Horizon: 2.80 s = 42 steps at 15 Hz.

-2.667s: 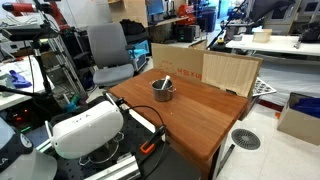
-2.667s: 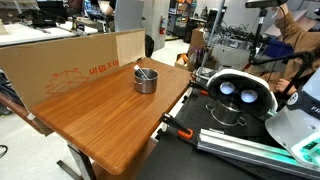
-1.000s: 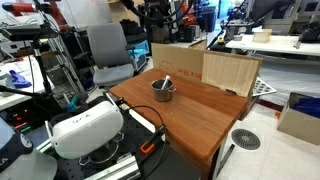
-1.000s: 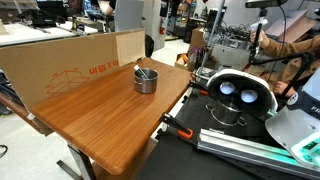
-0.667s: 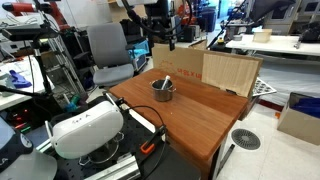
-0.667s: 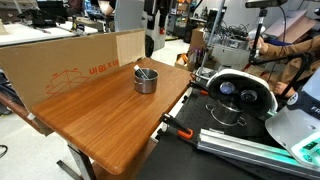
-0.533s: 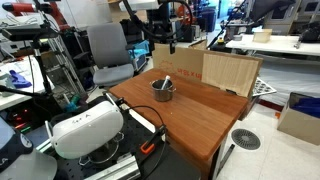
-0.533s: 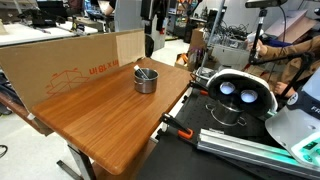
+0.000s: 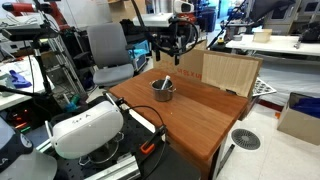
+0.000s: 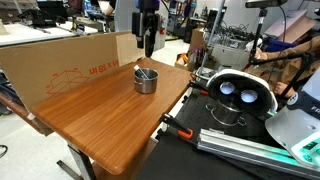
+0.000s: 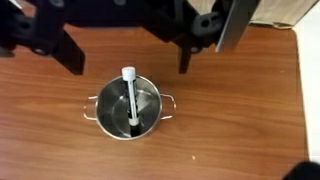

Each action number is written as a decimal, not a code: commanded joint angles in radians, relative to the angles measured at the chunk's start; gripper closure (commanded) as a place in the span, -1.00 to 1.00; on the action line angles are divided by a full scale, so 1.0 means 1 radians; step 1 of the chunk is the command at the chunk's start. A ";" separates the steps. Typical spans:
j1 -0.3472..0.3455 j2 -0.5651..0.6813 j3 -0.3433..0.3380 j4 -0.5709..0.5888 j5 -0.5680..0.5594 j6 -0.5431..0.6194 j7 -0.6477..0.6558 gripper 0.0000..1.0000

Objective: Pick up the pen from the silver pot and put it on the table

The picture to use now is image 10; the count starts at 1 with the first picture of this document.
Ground metal table leg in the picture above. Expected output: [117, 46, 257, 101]
[55, 143, 98, 180]

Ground aluminium extrusion rail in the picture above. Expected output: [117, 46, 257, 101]
[196, 128, 320, 179]

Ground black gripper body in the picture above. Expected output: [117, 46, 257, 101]
[131, 9, 162, 38]

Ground large flat cardboard box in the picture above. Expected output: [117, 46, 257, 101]
[0, 28, 147, 113]

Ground black orange bar clamp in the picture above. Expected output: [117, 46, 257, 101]
[189, 79, 210, 98]
[159, 112, 195, 140]

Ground person in brown jacket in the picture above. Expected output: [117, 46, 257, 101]
[245, 34, 320, 98]

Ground black perforated robot table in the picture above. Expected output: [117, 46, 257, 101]
[134, 87, 320, 180]

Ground small silver steel pot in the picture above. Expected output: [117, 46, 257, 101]
[133, 67, 160, 95]

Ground grey partition panel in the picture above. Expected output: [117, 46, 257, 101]
[114, 0, 171, 53]

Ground wide steel pot wire handles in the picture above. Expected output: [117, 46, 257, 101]
[205, 99, 248, 128]

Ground brown cardboard carton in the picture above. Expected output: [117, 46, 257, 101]
[189, 27, 208, 51]

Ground white VR headset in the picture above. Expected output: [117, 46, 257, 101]
[205, 68, 279, 118]

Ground black camera tripod stand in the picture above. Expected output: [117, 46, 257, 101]
[248, 8, 316, 101]

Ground white workbench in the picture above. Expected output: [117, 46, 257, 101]
[0, 21, 99, 48]

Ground slanted aluminium pole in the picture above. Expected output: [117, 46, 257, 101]
[198, 0, 228, 79]

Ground black stereo camera bar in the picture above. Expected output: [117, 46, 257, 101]
[244, 0, 289, 9]

